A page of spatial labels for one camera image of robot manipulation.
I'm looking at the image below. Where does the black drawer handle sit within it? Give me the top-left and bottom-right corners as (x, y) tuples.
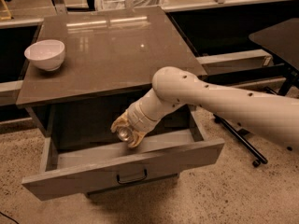
(116, 169), (148, 185)

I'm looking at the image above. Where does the grey cabinet with glossy top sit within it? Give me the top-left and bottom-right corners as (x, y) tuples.
(16, 7), (208, 138)

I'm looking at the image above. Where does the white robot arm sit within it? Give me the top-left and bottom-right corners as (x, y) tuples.
(111, 66), (299, 152)

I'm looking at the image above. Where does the black rolling table base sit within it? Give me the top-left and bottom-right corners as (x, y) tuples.
(212, 86), (299, 168)

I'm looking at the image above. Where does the dark round side table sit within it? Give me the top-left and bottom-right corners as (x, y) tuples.
(249, 18), (299, 70)

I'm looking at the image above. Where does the yellow object at left edge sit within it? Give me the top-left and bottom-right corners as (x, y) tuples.
(0, 0), (12, 21)

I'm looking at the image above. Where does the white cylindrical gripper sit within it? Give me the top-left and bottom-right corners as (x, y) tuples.
(110, 102), (157, 148)

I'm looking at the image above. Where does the clear plastic bin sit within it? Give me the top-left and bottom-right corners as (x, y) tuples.
(94, 0), (167, 11)

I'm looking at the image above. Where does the black cable on floor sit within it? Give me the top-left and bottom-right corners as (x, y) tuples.
(0, 211), (21, 224)

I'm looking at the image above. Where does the open grey top drawer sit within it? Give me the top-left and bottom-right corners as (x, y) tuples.
(21, 112), (224, 201)

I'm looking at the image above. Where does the white ceramic bowl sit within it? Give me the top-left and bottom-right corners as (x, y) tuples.
(24, 39), (65, 71)

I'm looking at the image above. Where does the blue pepsi can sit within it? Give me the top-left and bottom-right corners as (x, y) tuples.
(117, 126), (133, 142)

